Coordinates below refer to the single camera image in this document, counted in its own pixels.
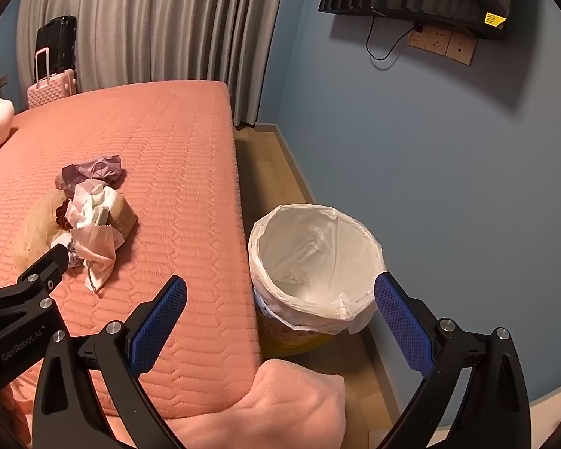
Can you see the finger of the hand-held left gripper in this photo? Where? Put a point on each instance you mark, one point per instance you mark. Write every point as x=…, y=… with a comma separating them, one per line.
x=42, y=271

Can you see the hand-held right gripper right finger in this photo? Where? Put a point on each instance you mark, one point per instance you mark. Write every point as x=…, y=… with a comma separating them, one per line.
x=402, y=322

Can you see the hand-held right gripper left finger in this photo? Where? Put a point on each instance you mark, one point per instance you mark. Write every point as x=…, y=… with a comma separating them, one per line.
x=161, y=318

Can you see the white-lined yellow trash bin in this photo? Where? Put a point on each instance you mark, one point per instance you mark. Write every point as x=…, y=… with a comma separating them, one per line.
x=308, y=243

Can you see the blonde mesh net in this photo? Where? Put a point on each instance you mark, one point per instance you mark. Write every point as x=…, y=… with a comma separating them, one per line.
x=37, y=229

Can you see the pink fleece blanket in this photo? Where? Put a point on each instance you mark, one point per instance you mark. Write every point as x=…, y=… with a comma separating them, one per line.
x=285, y=407

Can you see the pink quilted bed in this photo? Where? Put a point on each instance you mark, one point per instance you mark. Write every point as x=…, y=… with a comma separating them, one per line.
x=168, y=159

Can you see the pink suitcase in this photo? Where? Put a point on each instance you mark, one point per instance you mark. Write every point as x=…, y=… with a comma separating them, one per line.
x=51, y=91

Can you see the black suitcase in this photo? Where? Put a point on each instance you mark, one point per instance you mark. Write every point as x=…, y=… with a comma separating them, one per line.
x=58, y=42

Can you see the grey curtain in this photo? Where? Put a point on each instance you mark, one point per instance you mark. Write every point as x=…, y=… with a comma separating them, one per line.
x=168, y=18

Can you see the beige wall socket panel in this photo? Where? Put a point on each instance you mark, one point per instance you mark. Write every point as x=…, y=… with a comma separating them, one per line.
x=444, y=42

